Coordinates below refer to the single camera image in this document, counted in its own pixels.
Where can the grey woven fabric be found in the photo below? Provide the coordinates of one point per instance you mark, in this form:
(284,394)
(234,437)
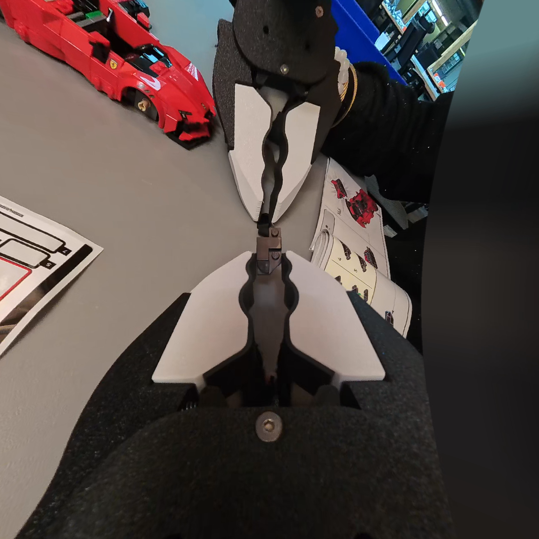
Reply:
(400,210)

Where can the blue plastic bin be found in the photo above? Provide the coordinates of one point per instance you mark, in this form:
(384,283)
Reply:
(358,25)

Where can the white sticker sheet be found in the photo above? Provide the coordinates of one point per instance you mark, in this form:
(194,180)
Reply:
(42,294)

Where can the brown braided band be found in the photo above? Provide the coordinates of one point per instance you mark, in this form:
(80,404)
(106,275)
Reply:
(353,84)

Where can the red lego car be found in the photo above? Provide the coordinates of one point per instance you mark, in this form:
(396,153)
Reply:
(84,54)

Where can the lego instruction booklet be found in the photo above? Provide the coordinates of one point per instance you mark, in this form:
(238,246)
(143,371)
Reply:
(391,303)

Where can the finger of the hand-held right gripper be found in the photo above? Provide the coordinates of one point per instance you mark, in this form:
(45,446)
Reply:
(248,134)
(301,143)

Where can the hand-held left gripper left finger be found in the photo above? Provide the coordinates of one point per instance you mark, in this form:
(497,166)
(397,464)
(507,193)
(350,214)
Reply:
(206,332)

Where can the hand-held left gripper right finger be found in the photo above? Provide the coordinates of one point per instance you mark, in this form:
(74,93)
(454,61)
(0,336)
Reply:
(332,332)

